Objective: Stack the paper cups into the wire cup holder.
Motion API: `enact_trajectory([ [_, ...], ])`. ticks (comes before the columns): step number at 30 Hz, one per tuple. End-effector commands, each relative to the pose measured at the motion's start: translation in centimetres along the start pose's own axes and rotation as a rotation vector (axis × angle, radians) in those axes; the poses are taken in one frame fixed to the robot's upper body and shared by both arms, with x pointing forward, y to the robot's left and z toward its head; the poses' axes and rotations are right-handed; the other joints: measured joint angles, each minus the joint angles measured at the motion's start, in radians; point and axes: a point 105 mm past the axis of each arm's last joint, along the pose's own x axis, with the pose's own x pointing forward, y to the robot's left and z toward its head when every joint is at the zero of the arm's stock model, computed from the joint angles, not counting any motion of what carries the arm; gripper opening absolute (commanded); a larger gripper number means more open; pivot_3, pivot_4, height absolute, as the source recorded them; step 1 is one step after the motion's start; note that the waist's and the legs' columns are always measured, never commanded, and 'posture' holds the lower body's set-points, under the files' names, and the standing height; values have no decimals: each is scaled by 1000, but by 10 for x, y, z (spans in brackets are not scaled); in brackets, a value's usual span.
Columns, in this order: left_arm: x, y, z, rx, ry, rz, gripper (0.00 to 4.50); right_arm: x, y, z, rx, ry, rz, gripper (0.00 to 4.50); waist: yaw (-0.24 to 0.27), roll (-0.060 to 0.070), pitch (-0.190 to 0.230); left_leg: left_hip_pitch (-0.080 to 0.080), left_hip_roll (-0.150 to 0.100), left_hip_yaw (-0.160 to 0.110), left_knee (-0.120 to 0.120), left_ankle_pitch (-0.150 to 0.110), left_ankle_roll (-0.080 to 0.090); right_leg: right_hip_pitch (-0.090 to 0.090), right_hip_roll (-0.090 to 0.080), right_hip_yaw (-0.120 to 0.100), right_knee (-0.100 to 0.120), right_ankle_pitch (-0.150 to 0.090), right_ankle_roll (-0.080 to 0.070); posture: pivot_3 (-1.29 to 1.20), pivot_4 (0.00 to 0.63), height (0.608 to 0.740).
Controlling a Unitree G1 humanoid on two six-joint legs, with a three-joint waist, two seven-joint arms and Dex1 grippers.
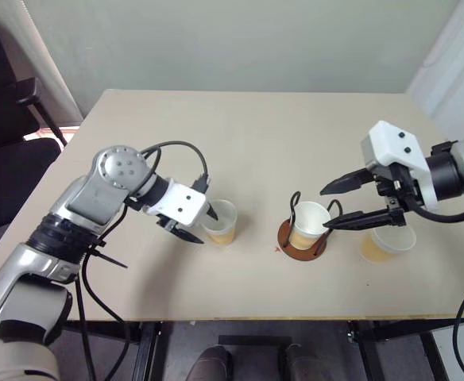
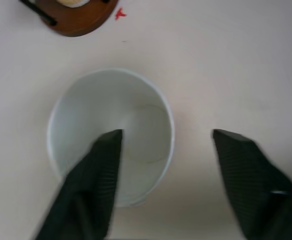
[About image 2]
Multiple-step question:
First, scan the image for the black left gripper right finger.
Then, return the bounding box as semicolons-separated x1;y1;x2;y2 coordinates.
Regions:
212;128;292;240

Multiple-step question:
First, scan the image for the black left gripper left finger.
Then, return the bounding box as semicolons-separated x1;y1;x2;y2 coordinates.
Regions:
34;128;123;240

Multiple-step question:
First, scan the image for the round brown wooden base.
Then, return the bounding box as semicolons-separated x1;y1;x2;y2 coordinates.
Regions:
34;0;119;38

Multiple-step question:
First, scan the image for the red mark on table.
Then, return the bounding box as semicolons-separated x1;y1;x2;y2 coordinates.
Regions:
114;7;128;21

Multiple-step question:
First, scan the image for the white paper cup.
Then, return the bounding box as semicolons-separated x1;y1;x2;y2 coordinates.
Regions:
46;67;175;208
55;0;90;9

